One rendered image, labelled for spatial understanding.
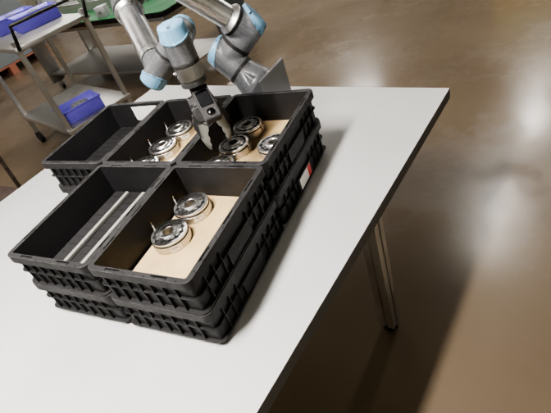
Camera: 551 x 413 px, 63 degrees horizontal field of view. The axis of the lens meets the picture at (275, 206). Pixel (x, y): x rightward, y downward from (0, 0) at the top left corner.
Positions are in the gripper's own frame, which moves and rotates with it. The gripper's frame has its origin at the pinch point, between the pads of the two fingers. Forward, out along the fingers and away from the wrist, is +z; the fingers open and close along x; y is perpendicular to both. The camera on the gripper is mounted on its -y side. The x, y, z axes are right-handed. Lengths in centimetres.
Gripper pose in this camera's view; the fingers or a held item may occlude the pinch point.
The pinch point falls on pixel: (220, 142)
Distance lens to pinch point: 135.4
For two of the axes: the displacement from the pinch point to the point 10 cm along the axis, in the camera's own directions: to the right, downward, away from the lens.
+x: -8.9, 4.3, -1.2
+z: 2.7, 7.5, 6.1
